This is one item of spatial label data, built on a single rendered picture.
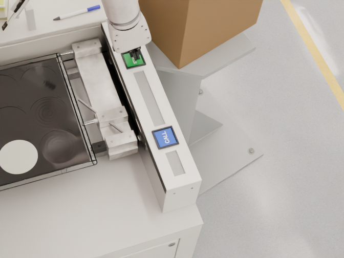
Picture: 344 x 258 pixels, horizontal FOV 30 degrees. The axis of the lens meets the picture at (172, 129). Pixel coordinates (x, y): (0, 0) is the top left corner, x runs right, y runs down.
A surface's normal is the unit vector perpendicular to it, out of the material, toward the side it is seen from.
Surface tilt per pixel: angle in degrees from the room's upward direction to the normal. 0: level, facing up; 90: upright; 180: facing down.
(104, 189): 0
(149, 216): 0
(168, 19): 90
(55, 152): 0
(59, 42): 90
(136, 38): 90
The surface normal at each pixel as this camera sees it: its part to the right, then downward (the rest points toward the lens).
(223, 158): 0.08, -0.52
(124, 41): 0.34, 0.82
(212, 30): 0.62, 0.70
